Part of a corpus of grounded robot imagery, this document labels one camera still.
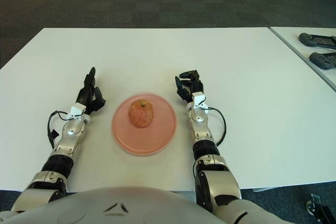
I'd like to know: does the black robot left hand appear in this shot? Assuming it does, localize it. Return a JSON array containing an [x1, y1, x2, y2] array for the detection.
[[75, 67, 107, 116]]

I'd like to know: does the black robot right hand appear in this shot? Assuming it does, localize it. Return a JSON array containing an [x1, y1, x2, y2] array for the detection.
[[175, 69, 205, 103]]

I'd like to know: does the red apple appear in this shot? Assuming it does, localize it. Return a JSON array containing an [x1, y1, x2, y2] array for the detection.
[[128, 99, 154, 127]]

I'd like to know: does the pink round plate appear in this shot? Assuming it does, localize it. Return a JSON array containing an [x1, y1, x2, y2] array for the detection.
[[112, 93, 177, 156]]

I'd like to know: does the silver robot torso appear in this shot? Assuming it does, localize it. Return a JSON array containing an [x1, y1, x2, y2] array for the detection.
[[0, 186, 279, 224]]

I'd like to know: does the grey handheld controller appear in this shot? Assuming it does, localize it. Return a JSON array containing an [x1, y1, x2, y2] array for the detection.
[[298, 32, 336, 50], [309, 52, 336, 70]]

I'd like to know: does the black caster wheel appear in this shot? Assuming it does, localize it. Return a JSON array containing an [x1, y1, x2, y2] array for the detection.
[[306, 194, 336, 224]]

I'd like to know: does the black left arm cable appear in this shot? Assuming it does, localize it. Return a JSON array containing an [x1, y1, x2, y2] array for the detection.
[[47, 110, 70, 150]]

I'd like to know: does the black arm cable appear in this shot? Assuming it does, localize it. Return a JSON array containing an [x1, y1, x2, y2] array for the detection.
[[207, 106, 227, 146], [47, 110, 70, 150]]

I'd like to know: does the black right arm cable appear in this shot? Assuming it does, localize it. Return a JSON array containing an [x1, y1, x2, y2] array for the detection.
[[207, 106, 227, 146]]

